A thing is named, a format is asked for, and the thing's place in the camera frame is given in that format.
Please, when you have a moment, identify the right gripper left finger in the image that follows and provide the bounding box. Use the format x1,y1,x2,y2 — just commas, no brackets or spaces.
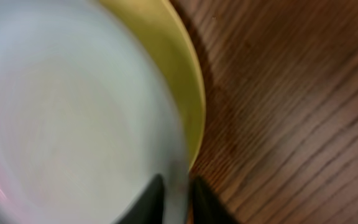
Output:
116,174,165,224

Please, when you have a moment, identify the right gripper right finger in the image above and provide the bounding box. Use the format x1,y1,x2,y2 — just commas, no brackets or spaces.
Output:
191,176,239,224

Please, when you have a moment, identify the yellow-green plate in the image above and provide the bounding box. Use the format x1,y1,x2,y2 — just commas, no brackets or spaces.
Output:
100,0,206,166

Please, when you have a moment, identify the light blue plate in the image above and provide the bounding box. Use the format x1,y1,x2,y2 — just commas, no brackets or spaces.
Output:
0,1,188,223

